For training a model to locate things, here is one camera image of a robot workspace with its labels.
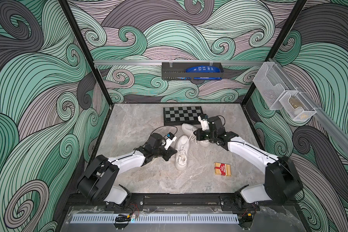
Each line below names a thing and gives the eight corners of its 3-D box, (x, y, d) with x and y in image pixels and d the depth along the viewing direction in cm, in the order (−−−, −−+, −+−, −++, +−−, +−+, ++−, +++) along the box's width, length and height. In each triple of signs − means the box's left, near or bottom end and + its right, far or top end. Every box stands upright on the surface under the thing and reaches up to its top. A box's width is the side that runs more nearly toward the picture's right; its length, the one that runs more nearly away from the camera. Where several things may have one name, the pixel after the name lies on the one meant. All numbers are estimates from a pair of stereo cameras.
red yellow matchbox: (214, 174, 85) (215, 173, 83) (213, 163, 89) (214, 162, 87) (230, 176, 84) (232, 175, 82) (229, 165, 88) (230, 164, 87)
